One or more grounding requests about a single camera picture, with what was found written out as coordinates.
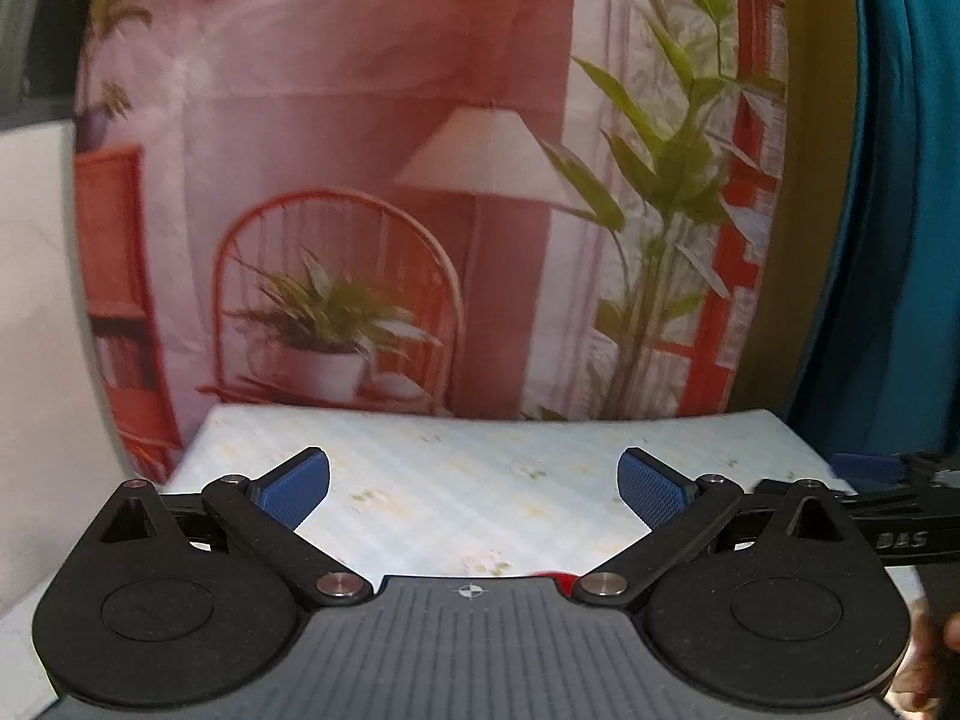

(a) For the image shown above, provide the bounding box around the printed room backdrop cloth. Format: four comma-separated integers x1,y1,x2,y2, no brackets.
75,0,788,481

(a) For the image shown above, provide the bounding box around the floral checked tablecloth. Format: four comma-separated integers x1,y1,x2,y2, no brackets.
166,405,841,583

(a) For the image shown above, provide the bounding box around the person's right hand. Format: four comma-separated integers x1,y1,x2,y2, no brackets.
887,600,958,718

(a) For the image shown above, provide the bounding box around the teal curtain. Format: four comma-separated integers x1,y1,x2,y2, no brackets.
788,0,958,457

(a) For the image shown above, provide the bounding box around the red bowl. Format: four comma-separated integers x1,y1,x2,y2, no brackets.
529,572,578,600

